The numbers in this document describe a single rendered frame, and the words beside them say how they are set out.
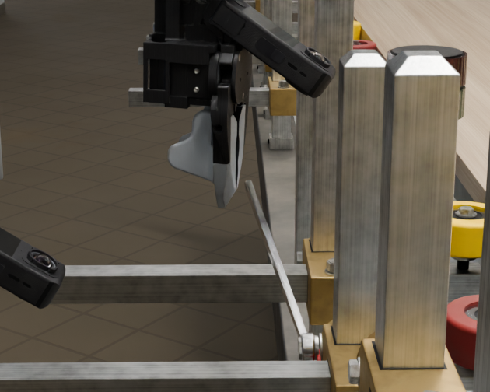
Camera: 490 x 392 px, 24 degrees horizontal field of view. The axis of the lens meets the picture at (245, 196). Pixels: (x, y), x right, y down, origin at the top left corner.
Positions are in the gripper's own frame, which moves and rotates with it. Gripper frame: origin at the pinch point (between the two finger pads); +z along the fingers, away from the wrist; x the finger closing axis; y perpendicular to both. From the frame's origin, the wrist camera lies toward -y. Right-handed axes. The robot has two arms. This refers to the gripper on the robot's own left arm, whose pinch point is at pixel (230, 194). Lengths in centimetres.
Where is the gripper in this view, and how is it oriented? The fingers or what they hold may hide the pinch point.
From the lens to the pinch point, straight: 101.7
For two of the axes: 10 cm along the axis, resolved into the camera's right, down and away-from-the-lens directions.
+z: -0.3, 9.6, 2.9
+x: -2.0, 2.8, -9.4
